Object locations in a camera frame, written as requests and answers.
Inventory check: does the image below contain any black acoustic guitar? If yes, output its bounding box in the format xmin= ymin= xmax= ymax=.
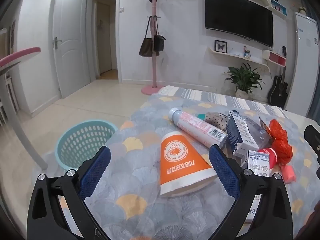
xmin=267 ymin=67 xmax=288 ymax=103

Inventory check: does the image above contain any framed butterfly picture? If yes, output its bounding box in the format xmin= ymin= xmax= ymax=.
xmin=214 ymin=40 xmax=228 ymax=53

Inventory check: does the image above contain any polka dot cloth pouch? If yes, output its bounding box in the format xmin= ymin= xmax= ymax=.
xmin=204 ymin=112 xmax=230 ymax=130

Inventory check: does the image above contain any black wall television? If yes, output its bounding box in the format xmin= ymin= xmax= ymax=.
xmin=204 ymin=0 xmax=274 ymax=48

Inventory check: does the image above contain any white curved wall shelf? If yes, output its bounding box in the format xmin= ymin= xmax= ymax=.
xmin=206 ymin=46 xmax=270 ymax=73

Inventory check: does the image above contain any black shoulder bag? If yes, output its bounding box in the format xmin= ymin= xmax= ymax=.
xmin=152 ymin=17 xmax=166 ymax=53

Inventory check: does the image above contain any potted green plant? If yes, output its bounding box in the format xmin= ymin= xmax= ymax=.
xmin=224 ymin=63 xmax=265 ymax=99

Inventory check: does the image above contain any pink coat rack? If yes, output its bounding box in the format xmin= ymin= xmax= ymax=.
xmin=141 ymin=0 xmax=164 ymax=95

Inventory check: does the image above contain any white refrigerator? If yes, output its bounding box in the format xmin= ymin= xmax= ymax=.
xmin=285 ymin=12 xmax=320 ymax=117

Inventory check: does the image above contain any white panel door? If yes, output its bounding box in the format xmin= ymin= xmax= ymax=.
xmin=51 ymin=0 xmax=91 ymax=98

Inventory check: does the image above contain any pink bag roll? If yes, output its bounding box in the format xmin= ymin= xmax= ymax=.
xmin=280 ymin=164 xmax=297 ymax=183

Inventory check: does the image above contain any hallway door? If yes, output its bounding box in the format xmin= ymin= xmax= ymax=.
xmin=96 ymin=2 xmax=113 ymax=74

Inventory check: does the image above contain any orange paper cup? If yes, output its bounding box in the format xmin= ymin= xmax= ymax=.
xmin=159 ymin=131 xmax=218 ymax=197

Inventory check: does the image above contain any pink round table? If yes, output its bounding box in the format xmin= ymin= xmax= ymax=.
xmin=0 ymin=47 xmax=48 ymax=170

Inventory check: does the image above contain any blue picture pair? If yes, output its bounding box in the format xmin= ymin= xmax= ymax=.
xmin=271 ymin=0 xmax=286 ymax=14

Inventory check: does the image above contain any teal plastic waste basket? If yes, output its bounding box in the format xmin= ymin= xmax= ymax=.
xmin=55 ymin=120 xmax=118 ymax=172

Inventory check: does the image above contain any brown tote bag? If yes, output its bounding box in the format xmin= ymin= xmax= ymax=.
xmin=139 ymin=17 xmax=154 ymax=57

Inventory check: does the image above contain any red plastic bag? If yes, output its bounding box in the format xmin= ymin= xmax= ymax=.
xmin=269 ymin=119 xmax=293 ymax=165

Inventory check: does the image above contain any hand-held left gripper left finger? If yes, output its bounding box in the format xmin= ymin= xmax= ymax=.
xmin=26 ymin=145 xmax=112 ymax=240

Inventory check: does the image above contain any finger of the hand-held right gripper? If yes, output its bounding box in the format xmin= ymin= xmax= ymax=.
xmin=304 ymin=124 xmax=320 ymax=180

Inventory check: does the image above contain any white printed packet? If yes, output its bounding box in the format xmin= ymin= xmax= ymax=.
xmin=244 ymin=192 xmax=263 ymax=224

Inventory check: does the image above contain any red and white wall box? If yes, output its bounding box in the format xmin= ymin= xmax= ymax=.
xmin=262 ymin=50 xmax=286 ymax=67

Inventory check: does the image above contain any white packet with red cap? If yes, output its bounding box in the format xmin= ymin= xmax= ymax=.
xmin=241 ymin=148 xmax=278 ymax=178

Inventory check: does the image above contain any silver foil wrapper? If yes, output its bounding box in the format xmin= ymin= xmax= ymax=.
xmin=250 ymin=116 xmax=272 ymax=148

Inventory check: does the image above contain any pink and white spray bottle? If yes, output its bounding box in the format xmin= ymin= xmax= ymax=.
xmin=168 ymin=107 xmax=228 ymax=147

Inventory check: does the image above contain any blue and white milk carton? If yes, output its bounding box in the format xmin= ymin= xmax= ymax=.
xmin=225 ymin=110 xmax=262 ymax=159

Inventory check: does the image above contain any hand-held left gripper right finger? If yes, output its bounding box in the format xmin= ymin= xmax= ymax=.
xmin=209 ymin=144 xmax=293 ymax=240

